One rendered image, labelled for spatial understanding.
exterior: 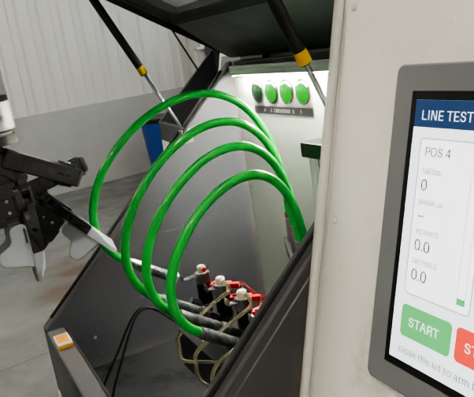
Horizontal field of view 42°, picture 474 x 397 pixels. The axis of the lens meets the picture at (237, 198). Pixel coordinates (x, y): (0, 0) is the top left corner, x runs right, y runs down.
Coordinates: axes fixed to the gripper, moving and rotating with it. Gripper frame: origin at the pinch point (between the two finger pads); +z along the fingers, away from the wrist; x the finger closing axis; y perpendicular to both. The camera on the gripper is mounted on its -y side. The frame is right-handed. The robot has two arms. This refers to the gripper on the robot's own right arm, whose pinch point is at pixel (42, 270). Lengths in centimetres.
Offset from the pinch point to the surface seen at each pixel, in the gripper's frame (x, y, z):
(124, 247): -2.3, -13.3, 1.5
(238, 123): -0.4, -36.8, -13.1
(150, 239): 5.9, -14.9, -1.0
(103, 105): -673, -243, 25
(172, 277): 13.8, -13.8, 2.7
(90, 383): -14.0, -5.2, 26.9
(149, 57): -678, -320, -23
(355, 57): 32, -35, -22
